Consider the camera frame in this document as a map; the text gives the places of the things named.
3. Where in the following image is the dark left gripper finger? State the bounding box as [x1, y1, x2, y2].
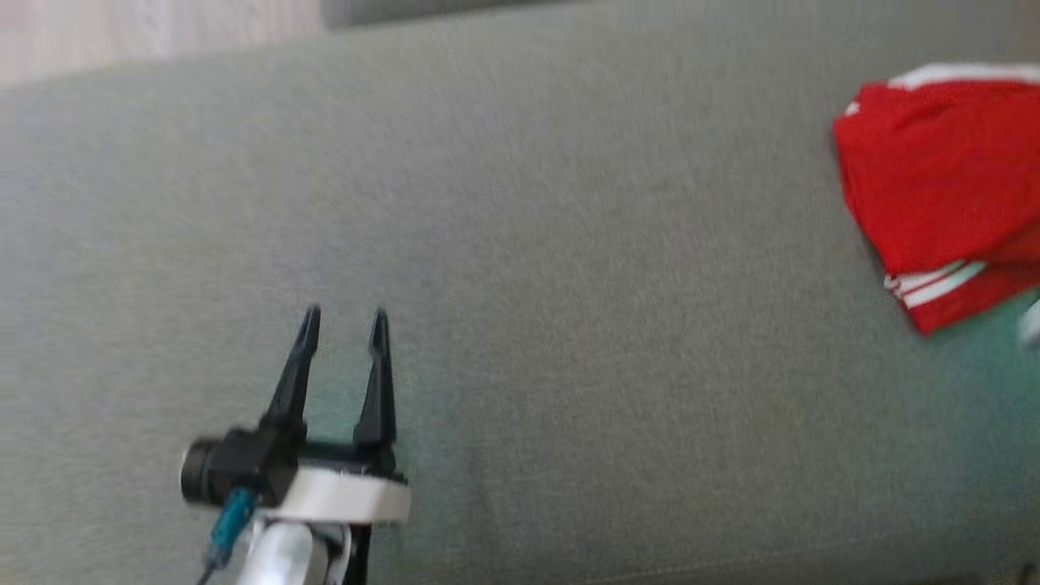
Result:
[352, 308, 398, 448]
[258, 305, 323, 440]

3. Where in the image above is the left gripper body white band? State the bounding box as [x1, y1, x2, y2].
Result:
[256, 435, 412, 525]

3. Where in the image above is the red and white basketball jersey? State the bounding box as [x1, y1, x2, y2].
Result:
[833, 63, 1040, 336]

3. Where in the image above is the large grey sofa seat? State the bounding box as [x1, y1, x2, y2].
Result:
[0, 0, 1040, 585]

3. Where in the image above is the grey sofa cushion with seam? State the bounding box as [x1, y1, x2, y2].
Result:
[321, 0, 570, 30]

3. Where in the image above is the blue left camera cable plug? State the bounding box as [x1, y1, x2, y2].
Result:
[207, 487, 258, 568]

